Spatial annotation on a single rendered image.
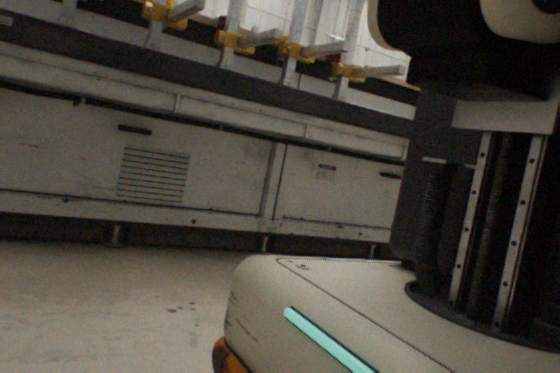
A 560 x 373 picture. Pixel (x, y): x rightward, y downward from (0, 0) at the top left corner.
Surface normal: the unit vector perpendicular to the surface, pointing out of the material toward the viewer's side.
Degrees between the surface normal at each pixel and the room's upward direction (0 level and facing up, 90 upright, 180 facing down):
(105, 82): 90
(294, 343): 90
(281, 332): 90
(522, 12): 90
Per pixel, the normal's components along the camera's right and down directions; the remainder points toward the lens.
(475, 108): -0.85, -0.13
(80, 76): 0.48, 0.14
